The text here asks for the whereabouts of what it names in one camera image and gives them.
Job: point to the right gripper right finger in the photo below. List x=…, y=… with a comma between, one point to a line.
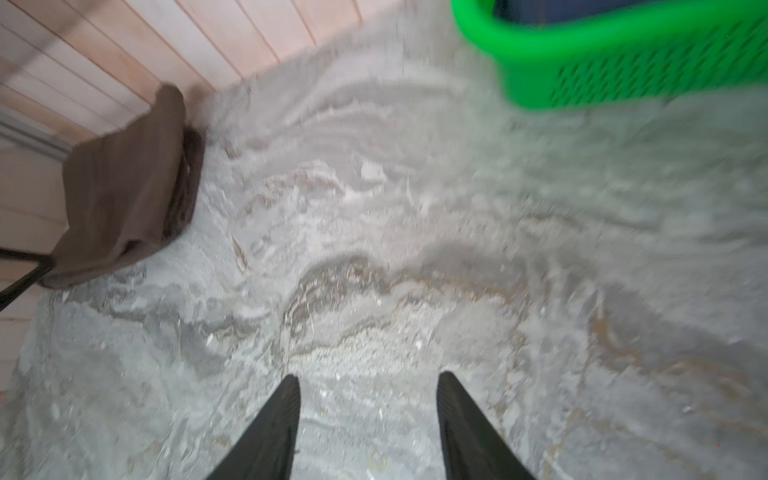
x=471, y=447

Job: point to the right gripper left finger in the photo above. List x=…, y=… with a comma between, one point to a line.
x=266, y=448

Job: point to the brown corduroy trousers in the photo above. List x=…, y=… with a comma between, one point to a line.
x=128, y=194

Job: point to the blue denim jeans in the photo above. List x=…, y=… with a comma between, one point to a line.
x=546, y=12

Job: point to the green plastic basket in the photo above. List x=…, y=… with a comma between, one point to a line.
x=655, y=49

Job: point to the left aluminium frame rail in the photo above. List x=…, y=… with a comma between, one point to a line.
x=20, y=133

